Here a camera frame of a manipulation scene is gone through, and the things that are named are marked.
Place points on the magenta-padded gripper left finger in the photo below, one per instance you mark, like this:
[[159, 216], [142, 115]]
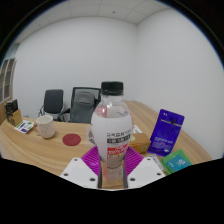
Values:
[[81, 168]]

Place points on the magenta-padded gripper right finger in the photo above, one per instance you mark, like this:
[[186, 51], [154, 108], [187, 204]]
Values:
[[141, 168]]

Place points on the clear bottle with white label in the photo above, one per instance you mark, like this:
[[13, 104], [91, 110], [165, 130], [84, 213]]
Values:
[[111, 126]]

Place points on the small yellow-brown packet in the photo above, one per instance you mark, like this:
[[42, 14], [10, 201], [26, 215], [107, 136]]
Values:
[[156, 159]]

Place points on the brown cardboard box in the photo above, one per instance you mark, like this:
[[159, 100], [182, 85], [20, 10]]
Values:
[[140, 142]]

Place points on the flat round red coaster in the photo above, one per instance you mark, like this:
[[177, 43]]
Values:
[[71, 139]]

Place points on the green packet with teal card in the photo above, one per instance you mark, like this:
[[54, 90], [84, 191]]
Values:
[[176, 162]]

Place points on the purple pouch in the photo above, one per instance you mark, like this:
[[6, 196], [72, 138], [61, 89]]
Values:
[[166, 133]]

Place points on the wooden side desk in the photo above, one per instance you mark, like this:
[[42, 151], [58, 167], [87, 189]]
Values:
[[143, 115]]

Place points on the white ceramic mug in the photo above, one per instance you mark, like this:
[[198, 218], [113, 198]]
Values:
[[46, 126]]

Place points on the grey mesh office chair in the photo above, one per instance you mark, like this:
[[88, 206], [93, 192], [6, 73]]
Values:
[[81, 105]]

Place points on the white and green leaflet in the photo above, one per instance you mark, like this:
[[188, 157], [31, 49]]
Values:
[[24, 126]]

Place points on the black visitor chair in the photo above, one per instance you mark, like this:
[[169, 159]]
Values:
[[53, 101]]

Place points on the dark box on brown box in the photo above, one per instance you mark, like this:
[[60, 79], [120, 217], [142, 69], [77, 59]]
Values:
[[13, 111]]

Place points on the wooden cabinet with glass doors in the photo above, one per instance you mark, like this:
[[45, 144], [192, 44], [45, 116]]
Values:
[[6, 80]]

